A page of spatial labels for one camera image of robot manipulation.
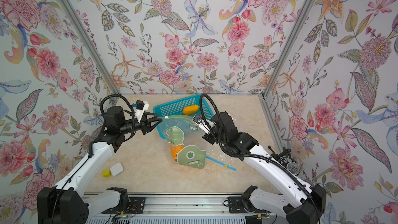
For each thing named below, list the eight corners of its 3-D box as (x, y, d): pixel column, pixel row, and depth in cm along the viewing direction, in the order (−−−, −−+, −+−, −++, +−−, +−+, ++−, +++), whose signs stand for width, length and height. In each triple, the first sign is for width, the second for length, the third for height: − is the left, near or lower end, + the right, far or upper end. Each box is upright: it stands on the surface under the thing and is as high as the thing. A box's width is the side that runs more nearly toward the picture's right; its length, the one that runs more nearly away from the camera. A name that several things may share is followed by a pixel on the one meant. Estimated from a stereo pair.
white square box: (114, 176, 84) (112, 175, 82) (111, 169, 87) (108, 168, 85) (124, 169, 87) (123, 168, 85) (121, 163, 89) (119, 161, 87)
